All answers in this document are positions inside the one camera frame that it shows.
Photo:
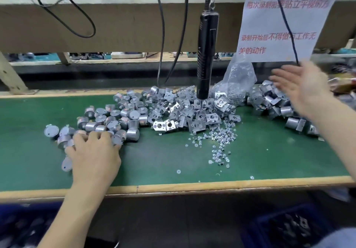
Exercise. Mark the person's right hand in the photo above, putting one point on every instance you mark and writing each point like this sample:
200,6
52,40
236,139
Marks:
303,86

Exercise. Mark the person's left hand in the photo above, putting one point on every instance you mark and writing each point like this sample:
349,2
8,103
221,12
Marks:
94,164

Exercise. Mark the pile of assembled motors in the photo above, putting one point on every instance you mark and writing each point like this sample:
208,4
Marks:
272,103

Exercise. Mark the pile of silver motors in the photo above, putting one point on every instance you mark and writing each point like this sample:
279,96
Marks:
111,120

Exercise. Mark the heap of grey binned motors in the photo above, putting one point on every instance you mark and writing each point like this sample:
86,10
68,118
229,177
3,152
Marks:
28,231

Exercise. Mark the pile of metal brackets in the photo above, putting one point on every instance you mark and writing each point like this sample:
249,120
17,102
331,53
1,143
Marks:
178,108

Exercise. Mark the black electric screwdriver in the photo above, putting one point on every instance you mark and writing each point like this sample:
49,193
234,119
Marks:
207,50

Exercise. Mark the person's left forearm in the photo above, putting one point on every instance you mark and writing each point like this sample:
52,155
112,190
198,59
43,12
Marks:
72,220

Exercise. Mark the orange packet in plastic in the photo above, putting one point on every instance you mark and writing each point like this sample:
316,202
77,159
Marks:
342,83

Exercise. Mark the green bench mat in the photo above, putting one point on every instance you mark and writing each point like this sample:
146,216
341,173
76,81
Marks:
289,150

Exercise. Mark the small clear plastic bag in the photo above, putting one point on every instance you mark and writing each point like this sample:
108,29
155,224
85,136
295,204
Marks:
236,81

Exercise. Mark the white paper sign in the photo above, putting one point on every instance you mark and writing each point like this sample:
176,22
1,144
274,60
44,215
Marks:
278,17

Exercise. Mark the scatter of small silver screws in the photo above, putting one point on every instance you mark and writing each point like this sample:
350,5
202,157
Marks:
220,142

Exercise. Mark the brown back panel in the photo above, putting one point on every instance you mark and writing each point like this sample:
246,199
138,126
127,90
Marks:
111,28

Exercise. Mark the dark blue crate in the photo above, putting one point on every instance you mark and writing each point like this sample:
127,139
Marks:
283,225

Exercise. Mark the slanted wooden post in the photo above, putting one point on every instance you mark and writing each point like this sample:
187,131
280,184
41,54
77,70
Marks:
14,78

